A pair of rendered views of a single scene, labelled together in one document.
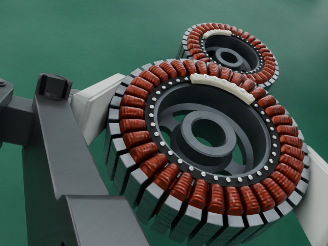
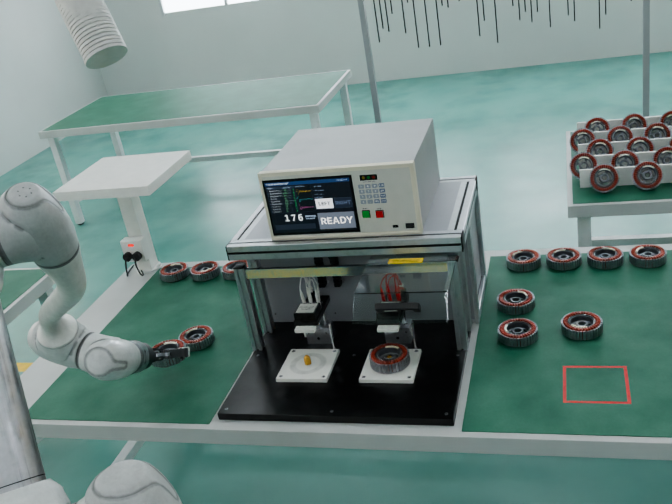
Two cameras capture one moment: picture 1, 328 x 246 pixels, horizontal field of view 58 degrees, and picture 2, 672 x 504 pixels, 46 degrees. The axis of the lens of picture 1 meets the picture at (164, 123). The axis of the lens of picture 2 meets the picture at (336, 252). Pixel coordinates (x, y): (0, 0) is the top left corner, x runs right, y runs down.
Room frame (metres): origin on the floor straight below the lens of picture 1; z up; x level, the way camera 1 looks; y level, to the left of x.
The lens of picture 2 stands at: (-1.75, -1.02, 2.01)
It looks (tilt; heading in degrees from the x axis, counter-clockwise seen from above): 25 degrees down; 13
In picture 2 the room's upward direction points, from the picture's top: 10 degrees counter-clockwise
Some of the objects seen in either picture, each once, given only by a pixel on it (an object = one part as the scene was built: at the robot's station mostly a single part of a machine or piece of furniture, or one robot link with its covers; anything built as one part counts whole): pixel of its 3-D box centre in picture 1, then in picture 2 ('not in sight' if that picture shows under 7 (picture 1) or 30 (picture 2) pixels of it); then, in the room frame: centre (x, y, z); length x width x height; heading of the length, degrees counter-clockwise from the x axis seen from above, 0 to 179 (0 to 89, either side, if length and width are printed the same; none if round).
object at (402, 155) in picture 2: not in sight; (354, 177); (0.40, -0.62, 1.22); 0.44 x 0.39 x 0.20; 84
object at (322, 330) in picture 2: not in sight; (320, 331); (0.24, -0.46, 0.80); 0.08 x 0.05 x 0.06; 84
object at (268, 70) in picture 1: (226, 62); (196, 338); (0.29, -0.04, 0.77); 0.11 x 0.11 x 0.04
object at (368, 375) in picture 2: not in sight; (390, 365); (0.07, -0.69, 0.78); 0.15 x 0.15 x 0.01; 84
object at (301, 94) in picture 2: not in sight; (208, 149); (3.61, 1.04, 0.37); 2.10 x 0.90 x 0.75; 84
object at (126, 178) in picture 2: not in sight; (140, 228); (0.75, 0.27, 0.98); 0.37 x 0.35 x 0.46; 84
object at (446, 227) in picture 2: not in sight; (356, 216); (0.40, -0.60, 1.09); 0.68 x 0.44 x 0.05; 84
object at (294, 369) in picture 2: not in sight; (308, 365); (0.09, -0.45, 0.78); 0.15 x 0.15 x 0.01; 84
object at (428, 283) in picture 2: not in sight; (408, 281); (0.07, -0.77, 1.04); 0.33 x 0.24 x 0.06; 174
